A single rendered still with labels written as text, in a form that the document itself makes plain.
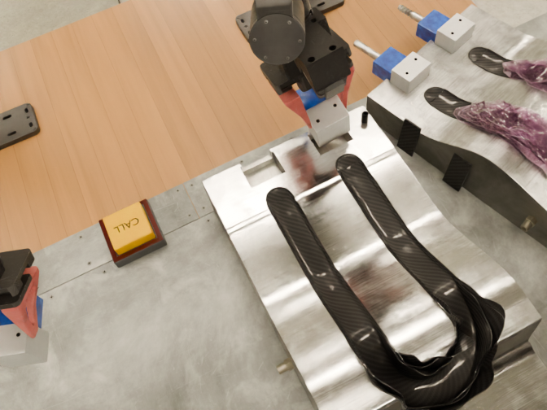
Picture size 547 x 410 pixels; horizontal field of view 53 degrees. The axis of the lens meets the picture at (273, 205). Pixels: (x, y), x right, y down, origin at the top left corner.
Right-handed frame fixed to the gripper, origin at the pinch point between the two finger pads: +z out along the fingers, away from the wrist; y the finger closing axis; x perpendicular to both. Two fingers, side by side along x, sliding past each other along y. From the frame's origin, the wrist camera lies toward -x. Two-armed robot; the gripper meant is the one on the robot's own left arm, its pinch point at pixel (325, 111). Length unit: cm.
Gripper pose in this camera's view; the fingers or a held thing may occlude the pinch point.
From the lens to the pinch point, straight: 74.1
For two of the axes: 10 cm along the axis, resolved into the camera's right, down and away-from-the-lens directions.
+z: 3.6, 6.4, 6.8
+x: -3.2, -6.0, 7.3
